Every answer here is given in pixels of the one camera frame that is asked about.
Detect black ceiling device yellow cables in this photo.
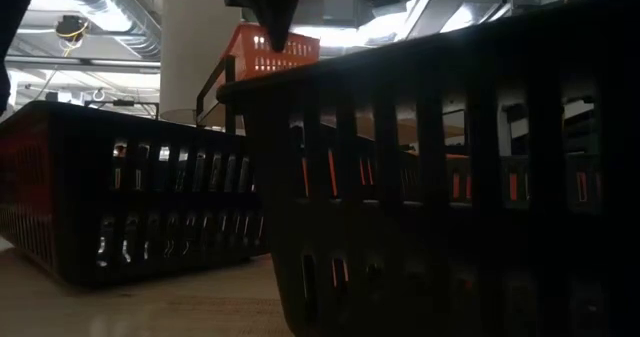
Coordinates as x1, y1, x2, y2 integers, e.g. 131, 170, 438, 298
53, 14, 92, 46

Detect black metal frame structure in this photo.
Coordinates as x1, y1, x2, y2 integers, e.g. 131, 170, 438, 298
83, 98, 160, 121

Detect grey ceiling box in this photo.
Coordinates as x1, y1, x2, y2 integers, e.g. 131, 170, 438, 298
319, 0, 359, 27

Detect white round column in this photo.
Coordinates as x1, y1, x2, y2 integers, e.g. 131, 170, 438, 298
158, 0, 243, 126

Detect black plastic slotted basket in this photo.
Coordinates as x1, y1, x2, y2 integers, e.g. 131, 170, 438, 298
216, 0, 640, 337

